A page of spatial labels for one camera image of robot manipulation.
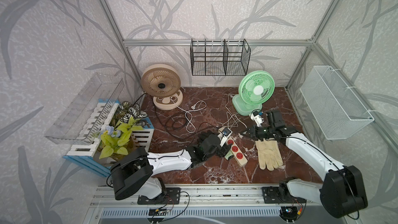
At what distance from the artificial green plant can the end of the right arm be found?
0.53 meters

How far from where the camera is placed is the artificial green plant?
638 mm

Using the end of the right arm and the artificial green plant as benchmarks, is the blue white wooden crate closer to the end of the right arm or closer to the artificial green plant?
the artificial green plant

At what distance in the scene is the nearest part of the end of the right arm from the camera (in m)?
0.61
